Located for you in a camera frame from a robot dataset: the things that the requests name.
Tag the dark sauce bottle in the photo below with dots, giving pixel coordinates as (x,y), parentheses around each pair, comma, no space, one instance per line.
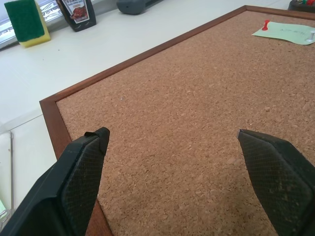
(78,14)

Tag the dark grey plastic device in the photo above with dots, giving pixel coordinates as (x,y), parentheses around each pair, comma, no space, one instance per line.
(135,6)

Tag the dark container of pins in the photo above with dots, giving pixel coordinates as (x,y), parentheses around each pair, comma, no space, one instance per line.
(302,5)

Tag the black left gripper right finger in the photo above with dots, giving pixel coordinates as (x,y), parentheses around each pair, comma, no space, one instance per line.
(278,177)

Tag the red push pin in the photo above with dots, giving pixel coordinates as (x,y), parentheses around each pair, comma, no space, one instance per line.
(265,25)

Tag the light green paper note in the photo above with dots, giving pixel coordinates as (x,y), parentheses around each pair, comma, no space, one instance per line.
(285,33)

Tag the wood-framed cork board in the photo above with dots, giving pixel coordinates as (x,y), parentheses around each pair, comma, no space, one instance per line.
(187,110)

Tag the green and yellow sponge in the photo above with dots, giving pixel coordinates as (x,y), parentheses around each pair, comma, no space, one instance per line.
(28,22)

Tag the clear acrylic holder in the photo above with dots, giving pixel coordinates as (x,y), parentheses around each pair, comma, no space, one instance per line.
(6,177)

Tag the white push pin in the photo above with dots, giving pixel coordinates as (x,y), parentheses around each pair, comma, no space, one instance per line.
(310,38)

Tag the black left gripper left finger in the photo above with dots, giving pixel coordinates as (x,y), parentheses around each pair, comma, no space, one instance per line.
(73,182)

